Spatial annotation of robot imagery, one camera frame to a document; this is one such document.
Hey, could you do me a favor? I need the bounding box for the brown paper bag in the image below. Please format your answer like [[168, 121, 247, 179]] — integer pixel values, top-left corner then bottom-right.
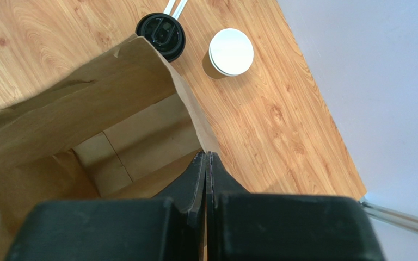
[[0, 35, 219, 260]]

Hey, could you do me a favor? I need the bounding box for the aluminium rail frame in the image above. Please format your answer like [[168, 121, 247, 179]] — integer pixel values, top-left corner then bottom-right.
[[359, 197, 418, 233]]

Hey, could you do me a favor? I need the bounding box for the white wrapped straw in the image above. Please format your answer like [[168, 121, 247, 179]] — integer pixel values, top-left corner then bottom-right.
[[169, 0, 188, 20], [163, 0, 176, 16]]

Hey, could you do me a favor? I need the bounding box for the far kraft paper cup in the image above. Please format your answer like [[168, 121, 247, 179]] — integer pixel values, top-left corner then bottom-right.
[[202, 28, 254, 79]]

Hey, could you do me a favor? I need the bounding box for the black coffee cup lid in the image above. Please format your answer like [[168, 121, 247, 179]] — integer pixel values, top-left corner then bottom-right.
[[135, 13, 186, 63]]

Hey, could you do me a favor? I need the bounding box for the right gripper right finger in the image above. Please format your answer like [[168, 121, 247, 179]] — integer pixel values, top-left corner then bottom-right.
[[206, 152, 385, 260]]

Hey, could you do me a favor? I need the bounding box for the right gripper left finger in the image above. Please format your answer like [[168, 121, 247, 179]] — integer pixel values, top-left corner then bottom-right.
[[5, 152, 207, 260]]

